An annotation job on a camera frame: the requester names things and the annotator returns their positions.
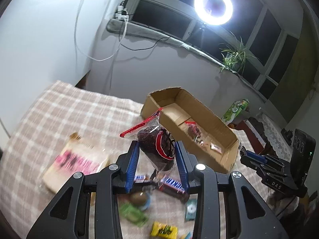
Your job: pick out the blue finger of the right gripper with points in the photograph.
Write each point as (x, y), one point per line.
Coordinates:
(254, 163)
(254, 155)

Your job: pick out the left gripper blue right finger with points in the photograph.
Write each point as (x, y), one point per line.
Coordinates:
(246, 214)

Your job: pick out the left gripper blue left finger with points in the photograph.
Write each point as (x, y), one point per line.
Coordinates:
(67, 214)

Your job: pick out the pink snack sachet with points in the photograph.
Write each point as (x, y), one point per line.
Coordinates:
(216, 148)

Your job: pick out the teal white candy packet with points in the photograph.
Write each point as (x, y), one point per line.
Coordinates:
(190, 209)

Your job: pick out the green snack packet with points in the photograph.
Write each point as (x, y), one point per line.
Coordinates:
(133, 214)

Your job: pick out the packaged sliced bread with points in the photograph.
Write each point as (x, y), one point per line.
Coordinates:
(78, 155)

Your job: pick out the bagged dark round cake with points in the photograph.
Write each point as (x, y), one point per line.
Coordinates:
(197, 134)

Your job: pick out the brown egg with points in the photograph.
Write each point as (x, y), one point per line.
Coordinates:
(141, 200)

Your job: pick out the snickers bar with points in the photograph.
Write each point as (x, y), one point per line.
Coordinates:
(172, 187)

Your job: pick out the yellow candy wrapper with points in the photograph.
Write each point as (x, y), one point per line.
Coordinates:
(163, 230)

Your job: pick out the red bagged dark cake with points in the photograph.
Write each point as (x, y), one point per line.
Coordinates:
(155, 141)

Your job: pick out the dark chocolate bar wrapper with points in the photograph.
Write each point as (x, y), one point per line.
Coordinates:
(143, 180)

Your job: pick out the red storage box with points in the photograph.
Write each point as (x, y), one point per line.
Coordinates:
(256, 136)

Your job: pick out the white lace cloth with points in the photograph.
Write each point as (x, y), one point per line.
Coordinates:
(275, 138)

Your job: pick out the dark figurine on table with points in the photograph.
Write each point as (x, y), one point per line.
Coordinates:
(287, 135)

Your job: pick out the open cardboard box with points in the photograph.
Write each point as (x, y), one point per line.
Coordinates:
(178, 106)

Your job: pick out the potted spider plant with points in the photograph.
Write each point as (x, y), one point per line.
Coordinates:
(234, 58)

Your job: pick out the grey windowsill cloth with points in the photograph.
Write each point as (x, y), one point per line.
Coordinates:
(148, 33)

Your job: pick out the white power strip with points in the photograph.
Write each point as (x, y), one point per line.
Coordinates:
(121, 13)

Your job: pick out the white ring light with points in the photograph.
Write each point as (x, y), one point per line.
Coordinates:
(214, 12)

